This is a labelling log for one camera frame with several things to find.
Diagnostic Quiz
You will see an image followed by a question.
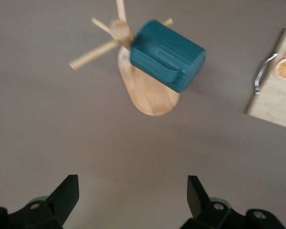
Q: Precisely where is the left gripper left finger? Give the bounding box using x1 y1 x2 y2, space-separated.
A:
0 174 80 229

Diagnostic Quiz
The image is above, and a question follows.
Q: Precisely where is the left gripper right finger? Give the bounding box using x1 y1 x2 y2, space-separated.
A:
181 175 285 229

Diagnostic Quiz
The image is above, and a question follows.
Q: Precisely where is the teal mug with yellow inside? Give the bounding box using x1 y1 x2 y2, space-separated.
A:
130 20 207 94

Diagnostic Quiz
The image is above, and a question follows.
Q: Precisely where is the wooden mug tree rack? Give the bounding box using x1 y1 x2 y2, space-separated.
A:
68 0 182 117

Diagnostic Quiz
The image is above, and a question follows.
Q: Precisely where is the bamboo cutting board, metal handle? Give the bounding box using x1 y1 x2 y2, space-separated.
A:
244 28 286 131

